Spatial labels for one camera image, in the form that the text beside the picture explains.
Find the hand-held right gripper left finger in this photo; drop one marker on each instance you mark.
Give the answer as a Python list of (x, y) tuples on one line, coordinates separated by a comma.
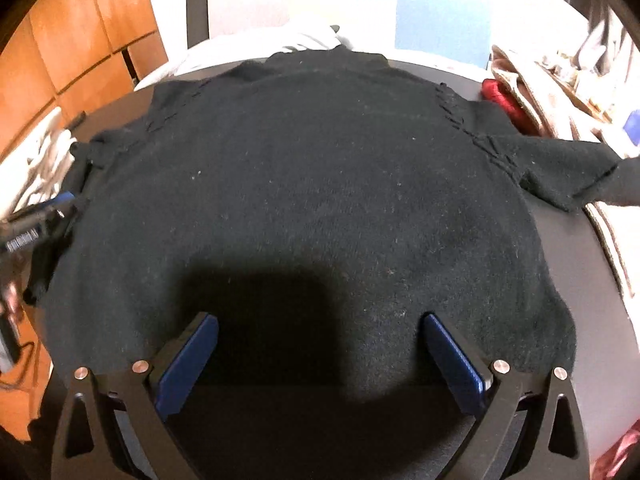
[(185, 367)]

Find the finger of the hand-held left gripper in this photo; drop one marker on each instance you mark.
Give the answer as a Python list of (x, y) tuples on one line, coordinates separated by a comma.
[(62, 202)]

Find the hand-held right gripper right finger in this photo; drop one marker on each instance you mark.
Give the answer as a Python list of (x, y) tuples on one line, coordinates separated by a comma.
[(455, 367)]

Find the beige knit sweater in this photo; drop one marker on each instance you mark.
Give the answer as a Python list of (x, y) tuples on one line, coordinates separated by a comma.
[(42, 160)]

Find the black knit sweater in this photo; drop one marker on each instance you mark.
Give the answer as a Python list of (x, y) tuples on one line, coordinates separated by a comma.
[(320, 170)]

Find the wooden wardrobe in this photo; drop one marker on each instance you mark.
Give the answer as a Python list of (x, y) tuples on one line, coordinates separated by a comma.
[(65, 25)]

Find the pink red cloth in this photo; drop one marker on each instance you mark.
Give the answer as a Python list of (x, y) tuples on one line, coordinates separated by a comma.
[(622, 452)]

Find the red knit garment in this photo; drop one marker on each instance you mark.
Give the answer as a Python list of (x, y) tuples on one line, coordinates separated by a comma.
[(502, 97)]

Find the light blue garment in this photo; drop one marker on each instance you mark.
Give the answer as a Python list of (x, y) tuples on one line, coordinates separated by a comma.
[(300, 40)]

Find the pink ribbed sweater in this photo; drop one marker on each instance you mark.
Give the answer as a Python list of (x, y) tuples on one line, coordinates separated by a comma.
[(550, 90)]

